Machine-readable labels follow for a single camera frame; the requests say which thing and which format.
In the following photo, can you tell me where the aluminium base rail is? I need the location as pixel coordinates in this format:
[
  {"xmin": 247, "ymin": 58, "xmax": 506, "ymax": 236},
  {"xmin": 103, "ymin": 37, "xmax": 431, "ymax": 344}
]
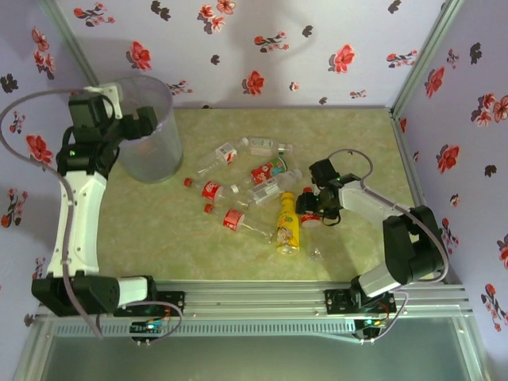
[{"xmin": 37, "ymin": 279, "xmax": 475, "ymax": 318}]

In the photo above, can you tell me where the bottle red green label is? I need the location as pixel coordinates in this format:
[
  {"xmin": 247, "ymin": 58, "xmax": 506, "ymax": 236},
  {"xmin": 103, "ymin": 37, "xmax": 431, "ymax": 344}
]
[{"xmin": 249, "ymin": 156, "xmax": 289, "ymax": 185}]

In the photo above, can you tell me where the grey frosted panel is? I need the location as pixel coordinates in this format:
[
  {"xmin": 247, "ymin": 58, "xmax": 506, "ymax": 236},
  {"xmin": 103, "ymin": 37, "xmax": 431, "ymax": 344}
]
[{"xmin": 39, "ymin": 317, "xmax": 477, "ymax": 381}]

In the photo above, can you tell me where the clear bottle white cap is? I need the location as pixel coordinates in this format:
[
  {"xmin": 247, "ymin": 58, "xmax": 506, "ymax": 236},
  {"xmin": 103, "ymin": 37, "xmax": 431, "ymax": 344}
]
[{"xmin": 245, "ymin": 168, "xmax": 304, "ymax": 208}]

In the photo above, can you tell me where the yellow cartoon print bottle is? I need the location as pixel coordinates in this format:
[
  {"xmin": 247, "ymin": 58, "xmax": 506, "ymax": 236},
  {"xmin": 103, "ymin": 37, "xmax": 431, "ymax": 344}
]
[{"xmin": 275, "ymin": 191, "xmax": 302, "ymax": 256}]

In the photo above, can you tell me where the aluminium frame post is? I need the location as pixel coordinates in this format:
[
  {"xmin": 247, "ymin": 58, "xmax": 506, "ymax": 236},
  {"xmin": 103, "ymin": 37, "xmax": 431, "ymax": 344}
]
[
  {"xmin": 11, "ymin": 317, "xmax": 55, "ymax": 381},
  {"xmin": 37, "ymin": 0, "xmax": 102, "ymax": 88},
  {"xmin": 391, "ymin": 0, "xmax": 465, "ymax": 116},
  {"xmin": 452, "ymin": 315, "xmax": 491, "ymax": 381}
]

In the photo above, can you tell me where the aluminium table back rail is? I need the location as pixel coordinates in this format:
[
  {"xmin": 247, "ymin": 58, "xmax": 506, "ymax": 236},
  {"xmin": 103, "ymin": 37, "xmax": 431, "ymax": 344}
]
[{"xmin": 170, "ymin": 103, "xmax": 394, "ymax": 112}]

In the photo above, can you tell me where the grey left base cable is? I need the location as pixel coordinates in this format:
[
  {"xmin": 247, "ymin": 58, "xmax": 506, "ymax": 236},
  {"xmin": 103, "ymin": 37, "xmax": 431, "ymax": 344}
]
[{"xmin": 134, "ymin": 301, "xmax": 185, "ymax": 345}]

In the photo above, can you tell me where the clear bottle red white label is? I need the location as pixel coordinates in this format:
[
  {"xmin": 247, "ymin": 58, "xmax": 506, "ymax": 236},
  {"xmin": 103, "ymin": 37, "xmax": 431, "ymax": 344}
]
[{"xmin": 195, "ymin": 141, "xmax": 240, "ymax": 177}]

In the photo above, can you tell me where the slotted grey cable duct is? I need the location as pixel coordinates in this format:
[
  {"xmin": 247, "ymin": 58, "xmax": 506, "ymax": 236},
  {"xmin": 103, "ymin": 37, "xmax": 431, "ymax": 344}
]
[{"xmin": 51, "ymin": 320, "xmax": 358, "ymax": 337}]

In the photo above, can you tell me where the right circuit board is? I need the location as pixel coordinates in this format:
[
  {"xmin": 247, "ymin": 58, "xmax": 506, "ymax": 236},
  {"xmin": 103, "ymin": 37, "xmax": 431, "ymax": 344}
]
[{"xmin": 355, "ymin": 317, "xmax": 392, "ymax": 338}]

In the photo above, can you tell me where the grey right base cable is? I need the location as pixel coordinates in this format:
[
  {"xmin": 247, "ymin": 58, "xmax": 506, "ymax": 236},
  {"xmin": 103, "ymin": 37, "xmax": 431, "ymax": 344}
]
[{"xmin": 352, "ymin": 289, "xmax": 410, "ymax": 344}]

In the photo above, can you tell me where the grey base cable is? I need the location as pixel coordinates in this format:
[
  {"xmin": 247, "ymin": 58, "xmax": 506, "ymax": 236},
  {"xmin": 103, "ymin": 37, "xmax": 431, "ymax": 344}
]
[
  {"xmin": 134, "ymin": 301, "xmax": 185, "ymax": 345},
  {"xmin": 352, "ymin": 289, "xmax": 410, "ymax": 344}
]

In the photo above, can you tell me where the grey right arm cable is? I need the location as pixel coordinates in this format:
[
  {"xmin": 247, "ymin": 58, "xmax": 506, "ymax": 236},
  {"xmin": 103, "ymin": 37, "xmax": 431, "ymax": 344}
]
[{"xmin": 327, "ymin": 148, "xmax": 450, "ymax": 283}]

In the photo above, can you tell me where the clear bottle white green label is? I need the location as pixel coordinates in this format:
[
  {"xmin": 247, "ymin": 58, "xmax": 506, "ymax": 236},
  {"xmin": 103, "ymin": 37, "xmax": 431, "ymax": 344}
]
[{"xmin": 237, "ymin": 136, "xmax": 294, "ymax": 157}]

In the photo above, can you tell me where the circuit board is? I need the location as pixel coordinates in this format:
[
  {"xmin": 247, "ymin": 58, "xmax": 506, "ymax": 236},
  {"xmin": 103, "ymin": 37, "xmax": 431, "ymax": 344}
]
[
  {"xmin": 355, "ymin": 317, "xmax": 392, "ymax": 338},
  {"xmin": 129, "ymin": 319, "xmax": 167, "ymax": 337}
]

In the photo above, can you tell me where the clear plastic bin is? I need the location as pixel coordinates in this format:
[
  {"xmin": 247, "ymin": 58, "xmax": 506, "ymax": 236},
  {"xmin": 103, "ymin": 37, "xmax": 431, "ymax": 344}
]
[{"xmin": 114, "ymin": 75, "xmax": 185, "ymax": 185}]

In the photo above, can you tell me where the clear cola bottle red label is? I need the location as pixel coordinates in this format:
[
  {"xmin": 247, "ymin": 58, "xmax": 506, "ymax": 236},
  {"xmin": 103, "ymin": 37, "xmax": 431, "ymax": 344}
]
[
  {"xmin": 183, "ymin": 177, "xmax": 235, "ymax": 204},
  {"xmin": 202, "ymin": 202, "xmax": 275, "ymax": 244}
]

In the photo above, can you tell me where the aluminium table side rail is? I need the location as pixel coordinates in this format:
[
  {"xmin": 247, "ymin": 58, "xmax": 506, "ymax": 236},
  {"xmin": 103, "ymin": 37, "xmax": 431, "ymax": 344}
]
[{"xmin": 390, "ymin": 109, "xmax": 468, "ymax": 287}]

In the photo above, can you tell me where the red bottle red cap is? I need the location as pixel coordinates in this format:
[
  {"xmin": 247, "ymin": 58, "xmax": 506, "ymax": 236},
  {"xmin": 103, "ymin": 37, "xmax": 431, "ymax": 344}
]
[{"xmin": 298, "ymin": 186, "xmax": 325, "ymax": 229}]

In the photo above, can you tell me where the left circuit board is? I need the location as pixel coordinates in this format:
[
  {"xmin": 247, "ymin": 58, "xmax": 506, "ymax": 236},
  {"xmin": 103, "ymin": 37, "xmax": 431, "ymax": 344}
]
[{"xmin": 129, "ymin": 319, "xmax": 167, "ymax": 337}]

